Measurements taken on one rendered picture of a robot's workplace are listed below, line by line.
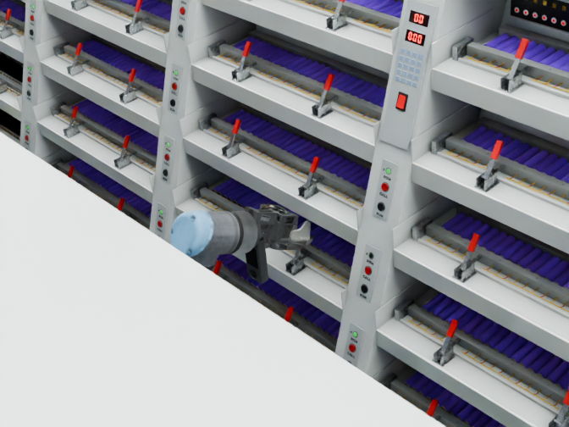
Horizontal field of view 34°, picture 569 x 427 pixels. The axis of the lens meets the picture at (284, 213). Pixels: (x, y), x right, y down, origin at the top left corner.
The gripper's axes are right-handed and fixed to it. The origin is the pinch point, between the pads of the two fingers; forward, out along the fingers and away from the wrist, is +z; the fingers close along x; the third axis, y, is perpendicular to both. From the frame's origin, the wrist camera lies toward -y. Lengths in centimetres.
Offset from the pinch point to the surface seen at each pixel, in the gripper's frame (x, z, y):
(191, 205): 39.3, -0.4, -6.7
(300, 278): -3.1, -1.8, -8.2
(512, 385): -58, 2, -6
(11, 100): 132, -2, -6
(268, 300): 11.2, 6.3, -20.9
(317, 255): -2.6, 2.6, -3.0
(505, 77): -44, -12, 49
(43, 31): 112, -7, 20
